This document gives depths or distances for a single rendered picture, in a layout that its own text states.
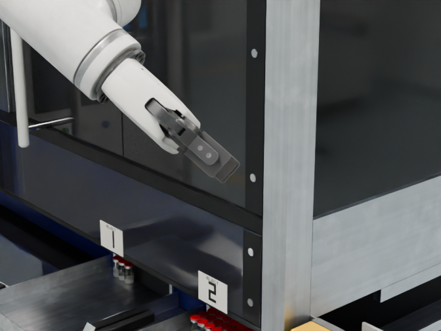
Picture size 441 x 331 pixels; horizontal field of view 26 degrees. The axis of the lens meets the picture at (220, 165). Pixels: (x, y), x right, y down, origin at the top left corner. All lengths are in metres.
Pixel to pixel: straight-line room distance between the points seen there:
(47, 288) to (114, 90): 1.20
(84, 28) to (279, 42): 0.55
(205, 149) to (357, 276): 0.86
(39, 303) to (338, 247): 0.72
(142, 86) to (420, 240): 1.02
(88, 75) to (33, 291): 1.17
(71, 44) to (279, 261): 0.73
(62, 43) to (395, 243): 0.98
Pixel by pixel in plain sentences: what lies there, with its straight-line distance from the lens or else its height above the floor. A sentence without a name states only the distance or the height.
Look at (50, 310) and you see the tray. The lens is 2.10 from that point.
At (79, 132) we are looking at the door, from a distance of 2.12.
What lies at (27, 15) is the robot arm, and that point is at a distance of 1.09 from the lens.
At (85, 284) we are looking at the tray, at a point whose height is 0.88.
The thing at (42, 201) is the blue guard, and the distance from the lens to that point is 2.32.
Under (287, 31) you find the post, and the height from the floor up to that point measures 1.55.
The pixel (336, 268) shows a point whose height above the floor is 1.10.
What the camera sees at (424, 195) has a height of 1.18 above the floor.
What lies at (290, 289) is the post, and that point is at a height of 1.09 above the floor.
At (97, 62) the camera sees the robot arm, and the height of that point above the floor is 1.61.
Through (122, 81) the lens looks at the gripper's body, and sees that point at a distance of 1.04.
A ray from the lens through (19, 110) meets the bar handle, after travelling 2.17.
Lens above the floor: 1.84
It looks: 19 degrees down
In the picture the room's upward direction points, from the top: straight up
